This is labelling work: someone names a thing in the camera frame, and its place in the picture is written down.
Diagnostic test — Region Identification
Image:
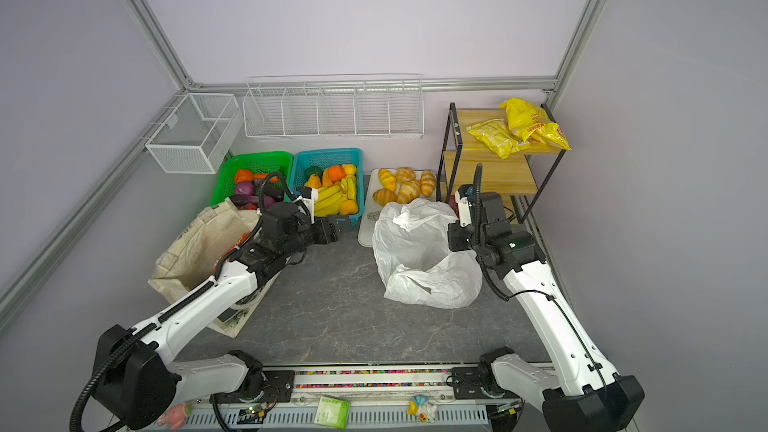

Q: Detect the yellow chip bag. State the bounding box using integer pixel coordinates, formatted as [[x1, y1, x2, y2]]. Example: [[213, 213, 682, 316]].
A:
[[498, 98, 571, 151], [466, 119, 531, 160]]

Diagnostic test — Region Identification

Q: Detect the long white wire basket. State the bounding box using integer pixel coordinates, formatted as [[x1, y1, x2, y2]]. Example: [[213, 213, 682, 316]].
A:
[[242, 74, 425, 139]]

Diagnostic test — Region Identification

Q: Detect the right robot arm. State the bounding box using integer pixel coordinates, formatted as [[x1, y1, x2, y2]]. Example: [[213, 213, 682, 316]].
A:
[[447, 165, 645, 431]]

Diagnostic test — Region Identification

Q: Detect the cream canvas tote bag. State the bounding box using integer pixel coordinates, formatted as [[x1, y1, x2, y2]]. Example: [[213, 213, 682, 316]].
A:
[[148, 200, 260, 303]]

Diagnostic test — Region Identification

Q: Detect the green avocado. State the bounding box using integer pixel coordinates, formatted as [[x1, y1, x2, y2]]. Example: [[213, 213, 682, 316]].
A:
[[305, 166, 323, 179]]

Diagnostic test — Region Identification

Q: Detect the yellow chip bag left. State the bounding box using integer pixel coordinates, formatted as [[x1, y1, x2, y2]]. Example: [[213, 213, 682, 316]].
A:
[[466, 119, 531, 160]]

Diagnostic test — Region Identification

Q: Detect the croissant front left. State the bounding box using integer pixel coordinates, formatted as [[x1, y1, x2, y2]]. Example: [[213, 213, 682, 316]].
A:
[[372, 188, 397, 207]]

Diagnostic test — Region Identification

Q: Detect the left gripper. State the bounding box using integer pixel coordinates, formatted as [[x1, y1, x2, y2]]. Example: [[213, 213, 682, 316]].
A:
[[281, 215, 349, 259]]

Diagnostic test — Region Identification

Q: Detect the black wooden shelf rack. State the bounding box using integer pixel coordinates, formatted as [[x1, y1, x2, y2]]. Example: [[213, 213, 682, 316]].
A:
[[436, 103, 566, 224]]

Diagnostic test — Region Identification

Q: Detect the white plastic grocery bag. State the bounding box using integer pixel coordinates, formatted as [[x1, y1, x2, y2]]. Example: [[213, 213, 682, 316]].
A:
[[372, 198, 483, 309]]

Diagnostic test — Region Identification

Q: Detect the yellow pear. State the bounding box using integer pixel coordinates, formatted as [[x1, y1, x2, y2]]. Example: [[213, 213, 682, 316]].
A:
[[304, 174, 323, 190]]

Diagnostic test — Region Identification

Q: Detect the green small box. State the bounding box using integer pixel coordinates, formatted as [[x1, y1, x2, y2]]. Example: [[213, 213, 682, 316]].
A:
[[314, 396, 350, 429]]

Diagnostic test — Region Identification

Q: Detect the orange red tomato back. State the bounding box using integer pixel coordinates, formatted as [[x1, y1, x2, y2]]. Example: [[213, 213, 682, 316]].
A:
[[234, 169, 254, 184]]

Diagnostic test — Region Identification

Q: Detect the purple onion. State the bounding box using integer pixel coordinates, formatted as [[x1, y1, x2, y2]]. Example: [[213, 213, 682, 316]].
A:
[[234, 181, 255, 196]]

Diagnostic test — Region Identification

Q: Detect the green plastic basket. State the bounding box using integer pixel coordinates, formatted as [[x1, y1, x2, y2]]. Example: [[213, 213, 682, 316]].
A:
[[209, 151, 294, 206]]

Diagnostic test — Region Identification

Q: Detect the yellow fruit front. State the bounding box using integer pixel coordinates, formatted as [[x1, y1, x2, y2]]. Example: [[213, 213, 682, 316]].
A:
[[338, 199, 359, 216]]

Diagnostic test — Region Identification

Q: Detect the yellow lemon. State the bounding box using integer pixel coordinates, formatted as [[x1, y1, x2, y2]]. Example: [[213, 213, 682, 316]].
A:
[[342, 164, 357, 176]]

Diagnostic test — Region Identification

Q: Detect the purple eggplant front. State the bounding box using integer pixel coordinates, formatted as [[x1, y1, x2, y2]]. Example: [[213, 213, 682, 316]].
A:
[[229, 194, 259, 207]]

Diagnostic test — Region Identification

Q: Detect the teal plastic basket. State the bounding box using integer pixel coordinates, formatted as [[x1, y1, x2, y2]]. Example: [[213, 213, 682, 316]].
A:
[[288, 148, 365, 226]]

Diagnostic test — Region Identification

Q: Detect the orange fruit back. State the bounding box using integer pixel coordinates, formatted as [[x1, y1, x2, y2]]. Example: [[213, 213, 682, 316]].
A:
[[325, 164, 346, 183]]

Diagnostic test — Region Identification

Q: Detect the yellow chip bag right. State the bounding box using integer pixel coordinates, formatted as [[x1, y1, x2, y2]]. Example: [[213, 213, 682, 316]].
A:
[[498, 98, 571, 151]]

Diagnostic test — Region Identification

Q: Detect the pink toy figure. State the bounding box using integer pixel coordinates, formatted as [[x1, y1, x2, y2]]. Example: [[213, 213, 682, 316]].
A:
[[155, 402, 191, 431]]

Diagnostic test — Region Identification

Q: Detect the croissant top middle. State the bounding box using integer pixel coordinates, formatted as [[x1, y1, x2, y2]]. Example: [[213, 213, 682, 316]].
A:
[[395, 167, 415, 183]]

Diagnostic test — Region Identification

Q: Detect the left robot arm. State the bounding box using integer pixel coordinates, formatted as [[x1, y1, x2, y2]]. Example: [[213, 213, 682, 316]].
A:
[[68, 187, 339, 431]]

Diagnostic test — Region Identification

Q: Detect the banana bunch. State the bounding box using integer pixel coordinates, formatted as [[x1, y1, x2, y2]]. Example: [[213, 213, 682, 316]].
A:
[[314, 176, 360, 217]]

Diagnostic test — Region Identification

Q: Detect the croissant far left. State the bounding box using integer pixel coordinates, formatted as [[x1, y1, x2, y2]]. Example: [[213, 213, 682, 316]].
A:
[[378, 168, 398, 192]]

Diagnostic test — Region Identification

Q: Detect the small white mesh basket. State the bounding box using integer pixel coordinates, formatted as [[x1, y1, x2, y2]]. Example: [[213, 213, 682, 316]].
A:
[[146, 93, 244, 175]]

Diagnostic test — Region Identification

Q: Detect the yellow toy figure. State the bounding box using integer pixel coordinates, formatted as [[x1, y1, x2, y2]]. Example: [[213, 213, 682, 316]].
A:
[[407, 395, 438, 423]]

